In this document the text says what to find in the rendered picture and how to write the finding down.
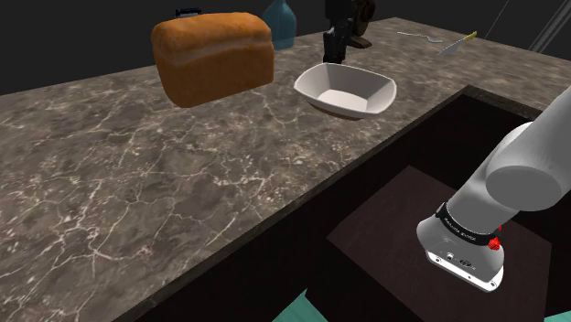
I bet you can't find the dark brown figure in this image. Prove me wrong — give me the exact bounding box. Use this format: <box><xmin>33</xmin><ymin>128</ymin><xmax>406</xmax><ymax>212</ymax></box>
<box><xmin>349</xmin><ymin>0</ymin><xmax>377</xmax><ymax>49</ymax></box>

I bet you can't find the blue glass bottle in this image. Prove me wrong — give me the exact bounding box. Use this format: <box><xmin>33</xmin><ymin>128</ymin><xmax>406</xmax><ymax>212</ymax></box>
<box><xmin>260</xmin><ymin>0</ymin><xmax>298</xmax><ymax>51</ymax></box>

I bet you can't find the white bowl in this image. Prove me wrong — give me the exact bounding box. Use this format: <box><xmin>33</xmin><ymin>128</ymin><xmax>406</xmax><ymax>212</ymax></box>
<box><xmin>293</xmin><ymin>62</ymin><xmax>398</xmax><ymax>121</ymax></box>

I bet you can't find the silver spoon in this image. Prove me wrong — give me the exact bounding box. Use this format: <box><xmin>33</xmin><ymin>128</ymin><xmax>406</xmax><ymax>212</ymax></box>
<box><xmin>396</xmin><ymin>30</ymin><xmax>444</xmax><ymax>44</ymax></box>

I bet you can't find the brown bread loaf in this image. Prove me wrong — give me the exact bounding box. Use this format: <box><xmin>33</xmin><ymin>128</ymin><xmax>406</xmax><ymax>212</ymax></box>
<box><xmin>150</xmin><ymin>11</ymin><xmax>276</xmax><ymax>110</ymax></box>

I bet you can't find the small black object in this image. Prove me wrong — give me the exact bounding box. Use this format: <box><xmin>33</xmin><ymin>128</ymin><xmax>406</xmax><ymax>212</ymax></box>
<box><xmin>174</xmin><ymin>6</ymin><xmax>203</xmax><ymax>19</ymax></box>

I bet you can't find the yellow handled knife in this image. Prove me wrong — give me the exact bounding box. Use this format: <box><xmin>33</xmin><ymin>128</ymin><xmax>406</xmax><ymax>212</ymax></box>
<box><xmin>436</xmin><ymin>30</ymin><xmax>479</xmax><ymax>58</ymax></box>

